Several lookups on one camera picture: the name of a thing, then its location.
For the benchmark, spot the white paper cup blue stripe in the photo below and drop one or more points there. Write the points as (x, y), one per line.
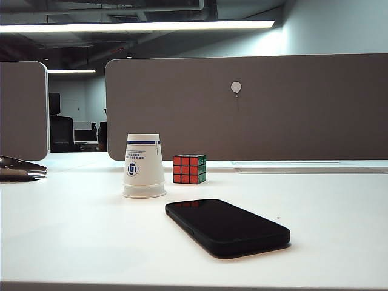
(145, 191)
(144, 163)

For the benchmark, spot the black office chair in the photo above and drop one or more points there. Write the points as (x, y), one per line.
(60, 133)

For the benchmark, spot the shiny dark metallic object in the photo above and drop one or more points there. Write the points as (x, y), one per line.
(18, 169)

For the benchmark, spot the Rubik's cube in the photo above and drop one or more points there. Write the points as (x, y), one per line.
(185, 174)

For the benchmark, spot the white adhesive hook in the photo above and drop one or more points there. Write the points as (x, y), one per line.
(236, 87)

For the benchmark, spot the long ceiling light strip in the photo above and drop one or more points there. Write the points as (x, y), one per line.
(136, 26)

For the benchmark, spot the short ceiling light strip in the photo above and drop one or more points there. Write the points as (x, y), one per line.
(71, 71)

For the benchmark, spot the narrow brown desk divider panel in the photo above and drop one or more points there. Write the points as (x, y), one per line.
(22, 112)

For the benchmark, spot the black smartphone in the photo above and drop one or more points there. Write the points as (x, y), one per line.
(227, 227)

